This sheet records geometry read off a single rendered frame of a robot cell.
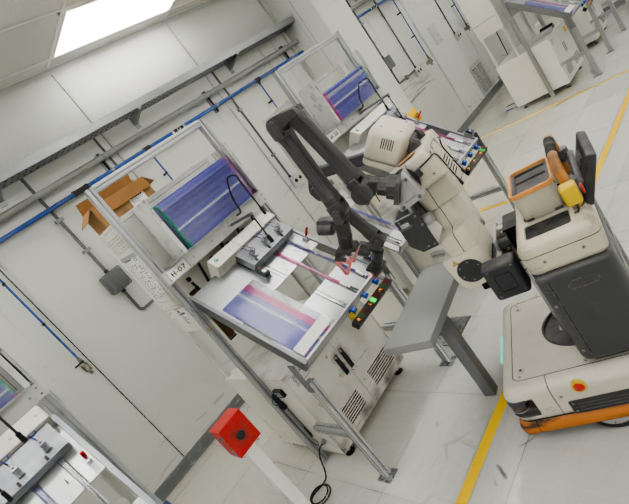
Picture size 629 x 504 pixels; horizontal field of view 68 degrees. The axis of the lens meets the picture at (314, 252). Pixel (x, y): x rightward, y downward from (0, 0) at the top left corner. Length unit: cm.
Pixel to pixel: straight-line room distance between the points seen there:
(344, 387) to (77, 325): 202
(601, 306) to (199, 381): 302
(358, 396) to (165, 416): 174
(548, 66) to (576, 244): 482
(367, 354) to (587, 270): 143
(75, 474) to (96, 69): 322
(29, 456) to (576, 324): 201
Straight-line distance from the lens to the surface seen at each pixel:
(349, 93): 345
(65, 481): 211
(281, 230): 259
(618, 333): 187
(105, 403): 379
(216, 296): 241
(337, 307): 229
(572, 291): 175
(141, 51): 465
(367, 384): 275
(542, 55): 633
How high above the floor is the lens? 156
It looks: 14 degrees down
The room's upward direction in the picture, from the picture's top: 38 degrees counter-clockwise
